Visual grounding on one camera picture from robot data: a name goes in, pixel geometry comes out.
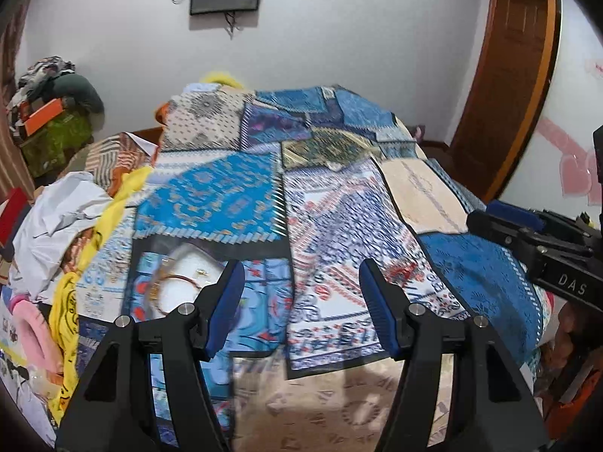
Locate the pink bow wall sticker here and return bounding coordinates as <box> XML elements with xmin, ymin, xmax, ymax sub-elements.
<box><xmin>537</xmin><ymin>57</ymin><xmax>602</xmax><ymax>206</ymax></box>

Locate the white cloth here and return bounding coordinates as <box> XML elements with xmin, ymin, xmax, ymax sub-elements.
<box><xmin>8</xmin><ymin>171</ymin><xmax>112</xmax><ymax>298</ymax></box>

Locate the green patterned cloth cabinet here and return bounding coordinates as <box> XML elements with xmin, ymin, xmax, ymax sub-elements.
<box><xmin>20</xmin><ymin>111</ymin><xmax>93</xmax><ymax>179</ymax></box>

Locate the orange box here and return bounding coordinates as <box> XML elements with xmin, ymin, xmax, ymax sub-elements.
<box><xmin>24</xmin><ymin>98</ymin><xmax>64</xmax><ymax>137</ymax></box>

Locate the brown wooden door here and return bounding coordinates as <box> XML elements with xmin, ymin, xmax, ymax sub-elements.
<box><xmin>451</xmin><ymin>0</ymin><xmax>561</xmax><ymax>202</ymax></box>

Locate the orange sleeve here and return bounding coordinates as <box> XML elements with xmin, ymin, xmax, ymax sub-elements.
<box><xmin>540</xmin><ymin>300</ymin><xmax>603</xmax><ymax>441</ymax></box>

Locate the pink slipper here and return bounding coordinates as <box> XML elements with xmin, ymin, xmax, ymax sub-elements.
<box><xmin>12</xmin><ymin>299</ymin><xmax>63</xmax><ymax>374</ymax></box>

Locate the gold bangle bracelet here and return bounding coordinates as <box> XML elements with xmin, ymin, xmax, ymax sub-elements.
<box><xmin>149</xmin><ymin>262</ymin><xmax>211</xmax><ymax>319</ymax></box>

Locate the striped pink curtain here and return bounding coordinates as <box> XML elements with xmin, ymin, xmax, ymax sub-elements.
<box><xmin>0</xmin><ymin>0</ymin><xmax>35</xmax><ymax>199</ymax></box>

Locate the yellow plush item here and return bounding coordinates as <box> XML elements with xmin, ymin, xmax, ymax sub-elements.
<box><xmin>199</xmin><ymin>72</ymin><xmax>244</xmax><ymax>90</ymax></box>

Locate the pile of clothes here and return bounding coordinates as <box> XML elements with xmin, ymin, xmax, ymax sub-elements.
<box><xmin>6</xmin><ymin>55</ymin><xmax>104</xmax><ymax>125</ymax></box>

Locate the white purple jewelry box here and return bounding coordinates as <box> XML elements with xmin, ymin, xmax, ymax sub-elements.
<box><xmin>136</xmin><ymin>243</ymin><xmax>226</xmax><ymax>321</ymax></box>

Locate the striped orange pillow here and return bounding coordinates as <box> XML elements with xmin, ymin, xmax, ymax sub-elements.
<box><xmin>84</xmin><ymin>132</ymin><xmax>158</xmax><ymax>197</ymax></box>

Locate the red box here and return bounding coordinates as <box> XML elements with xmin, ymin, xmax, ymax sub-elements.
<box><xmin>0</xmin><ymin>188</ymin><xmax>31</xmax><ymax>247</ymax></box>

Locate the yellow printed cloth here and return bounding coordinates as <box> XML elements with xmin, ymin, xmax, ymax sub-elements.
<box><xmin>48</xmin><ymin>165</ymin><xmax>153</xmax><ymax>425</ymax></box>

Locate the blue patchwork bedspread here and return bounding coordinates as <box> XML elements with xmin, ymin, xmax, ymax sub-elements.
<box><xmin>76</xmin><ymin>86</ymin><xmax>551</xmax><ymax>451</ymax></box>

